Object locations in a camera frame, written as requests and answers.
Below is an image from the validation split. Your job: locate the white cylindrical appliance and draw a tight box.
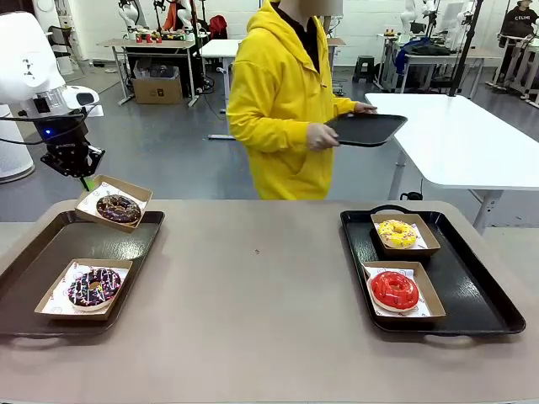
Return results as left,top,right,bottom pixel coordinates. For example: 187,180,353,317
0,103,36,185

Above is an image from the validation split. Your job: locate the plain chocolate sprinkled donut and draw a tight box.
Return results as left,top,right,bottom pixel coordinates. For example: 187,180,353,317
95,194,142,225

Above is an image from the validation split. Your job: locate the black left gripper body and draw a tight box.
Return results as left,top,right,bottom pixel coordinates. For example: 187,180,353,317
35,109,91,178

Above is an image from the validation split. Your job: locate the black vertical stand pole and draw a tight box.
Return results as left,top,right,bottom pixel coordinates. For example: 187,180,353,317
447,0,486,98

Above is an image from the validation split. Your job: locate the brown cardboard food box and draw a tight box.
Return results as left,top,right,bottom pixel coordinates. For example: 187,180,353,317
74,173,154,235
360,260,448,324
370,212,442,259
34,258,134,322

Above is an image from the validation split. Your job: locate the large black serving tray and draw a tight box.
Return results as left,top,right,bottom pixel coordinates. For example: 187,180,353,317
339,204,528,343

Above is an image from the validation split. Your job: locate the black plastic stool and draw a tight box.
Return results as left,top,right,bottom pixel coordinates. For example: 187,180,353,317
352,55,376,84

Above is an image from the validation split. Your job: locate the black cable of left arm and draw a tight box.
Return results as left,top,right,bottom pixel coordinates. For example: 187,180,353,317
0,109,88,147

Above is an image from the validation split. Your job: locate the person's right hand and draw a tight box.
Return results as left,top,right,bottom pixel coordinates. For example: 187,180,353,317
306,122,340,152

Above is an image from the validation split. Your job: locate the person's left forearm yellow sleeve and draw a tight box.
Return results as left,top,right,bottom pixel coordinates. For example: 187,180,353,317
331,93,360,115

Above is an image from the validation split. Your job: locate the small black serving tray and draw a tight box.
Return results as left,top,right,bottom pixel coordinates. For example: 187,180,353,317
323,113,409,148

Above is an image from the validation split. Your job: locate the chocolate donut with white stripes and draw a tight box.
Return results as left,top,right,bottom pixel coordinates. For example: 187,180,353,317
67,266,124,313

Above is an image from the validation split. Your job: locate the black mesh office chair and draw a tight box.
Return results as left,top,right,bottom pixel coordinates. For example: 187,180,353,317
47,25,86,77

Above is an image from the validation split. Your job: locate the yellow glazed sprinkled donut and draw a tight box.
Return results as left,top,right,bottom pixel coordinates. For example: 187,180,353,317
376,219,419,250

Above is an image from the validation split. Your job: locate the person in orange jacket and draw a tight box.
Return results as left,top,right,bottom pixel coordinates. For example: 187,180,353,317
161,0,187,33

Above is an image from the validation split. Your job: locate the brown cardboard shipping box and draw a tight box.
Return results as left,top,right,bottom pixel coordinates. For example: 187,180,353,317
132,68,184,105

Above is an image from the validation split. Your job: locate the grey metal-legged desk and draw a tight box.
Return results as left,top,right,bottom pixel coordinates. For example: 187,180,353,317
97,38,200,107

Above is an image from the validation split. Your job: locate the person in yellow hoodie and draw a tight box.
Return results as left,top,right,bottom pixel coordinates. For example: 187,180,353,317
226,0,360,201

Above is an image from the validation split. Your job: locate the brown serving tray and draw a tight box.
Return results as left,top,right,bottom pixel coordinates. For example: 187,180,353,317
0,210,166,343

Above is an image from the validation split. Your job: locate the large white table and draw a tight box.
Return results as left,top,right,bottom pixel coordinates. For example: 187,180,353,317
363,92,539,236

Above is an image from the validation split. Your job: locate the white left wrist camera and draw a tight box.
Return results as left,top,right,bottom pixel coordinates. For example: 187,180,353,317
62,85,101,109

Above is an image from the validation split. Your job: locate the red glazed donut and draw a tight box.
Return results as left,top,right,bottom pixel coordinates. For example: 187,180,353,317
369,270,421,313

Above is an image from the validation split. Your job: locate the person's right forearm yellow sleeve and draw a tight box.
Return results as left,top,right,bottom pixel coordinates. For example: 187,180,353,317
228,112,313,156

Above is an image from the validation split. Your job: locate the white standing desk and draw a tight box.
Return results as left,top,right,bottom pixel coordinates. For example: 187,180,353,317
200,38,242,141

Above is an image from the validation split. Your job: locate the grey desk with dark clothes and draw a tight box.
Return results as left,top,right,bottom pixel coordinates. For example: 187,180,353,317
376,32,503,94

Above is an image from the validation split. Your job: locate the person in black sweatshirt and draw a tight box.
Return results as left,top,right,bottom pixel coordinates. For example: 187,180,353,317
498,0,539,82

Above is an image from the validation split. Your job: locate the red backpack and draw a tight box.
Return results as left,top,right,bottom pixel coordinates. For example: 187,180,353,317
208,14,229,41

